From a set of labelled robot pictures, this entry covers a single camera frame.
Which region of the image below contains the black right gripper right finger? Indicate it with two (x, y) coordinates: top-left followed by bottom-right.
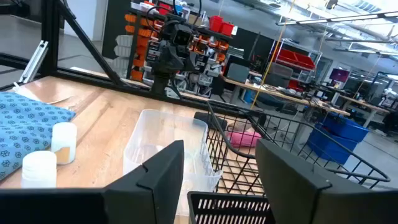
(255, 139), (398, 224)

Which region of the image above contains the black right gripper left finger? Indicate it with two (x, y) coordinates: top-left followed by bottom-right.
(0, 139), (185, 224)

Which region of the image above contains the pink cup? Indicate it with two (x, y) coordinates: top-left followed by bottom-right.
(226, 130), (262, 148)

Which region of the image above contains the tan bandage roll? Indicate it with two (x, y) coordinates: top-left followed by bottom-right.
(226, 121), (253, 133)

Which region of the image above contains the blue patterned cloth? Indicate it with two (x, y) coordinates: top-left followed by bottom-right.
(0, 82), (76, 181)

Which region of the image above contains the shelf with orange bins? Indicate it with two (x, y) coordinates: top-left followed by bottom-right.
(124, 0), (234, 94)

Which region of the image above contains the red plastic bin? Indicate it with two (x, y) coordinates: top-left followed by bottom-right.
(208, 15), (223, 32)
(220, 21), (234, 37)

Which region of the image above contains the blue plastic tote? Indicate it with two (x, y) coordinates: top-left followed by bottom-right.
(307, 124), (358, 165)
(320, 113), (369, 142)

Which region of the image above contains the clear plastic bin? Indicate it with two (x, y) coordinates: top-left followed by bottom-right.
(123, 108), (223, 217)

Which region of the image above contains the small black plastic basket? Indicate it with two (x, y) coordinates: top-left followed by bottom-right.
(187, 190), (276, 224)

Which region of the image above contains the white bottle cap left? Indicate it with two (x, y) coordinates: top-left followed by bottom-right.
(50, 121), (78, 165)

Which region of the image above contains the white bottle cap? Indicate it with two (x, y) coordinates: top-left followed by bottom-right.
(21, 150), (58, 189)
(50, 121), (78, 165)

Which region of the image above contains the white bottle cap middle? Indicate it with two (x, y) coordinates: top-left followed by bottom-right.
(21, 150), (58, 189)

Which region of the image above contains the long wooden workbench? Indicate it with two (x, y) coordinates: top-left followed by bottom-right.
(220, 74), (351, 118)

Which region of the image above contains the rack with red bins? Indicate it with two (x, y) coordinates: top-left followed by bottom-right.
(273, 39), (323, 82)

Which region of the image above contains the monitor with purple screen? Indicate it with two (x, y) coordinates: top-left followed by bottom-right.
(328, 68), (351, 83)

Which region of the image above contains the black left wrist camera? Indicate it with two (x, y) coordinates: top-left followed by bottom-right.
(171, 23), (194, 47)

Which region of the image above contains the black wire basket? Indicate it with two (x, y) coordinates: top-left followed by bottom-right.
(205, 101), (391, 197)

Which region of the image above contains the yellow hanging cable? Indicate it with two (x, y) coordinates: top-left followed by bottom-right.
(250, 0), (296, 110)

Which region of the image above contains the black metal table frame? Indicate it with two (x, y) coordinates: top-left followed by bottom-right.
(0, 0), (268, 122)

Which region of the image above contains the silver aluminium bracket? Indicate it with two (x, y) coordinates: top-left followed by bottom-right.
(18, 40), (49, 84)

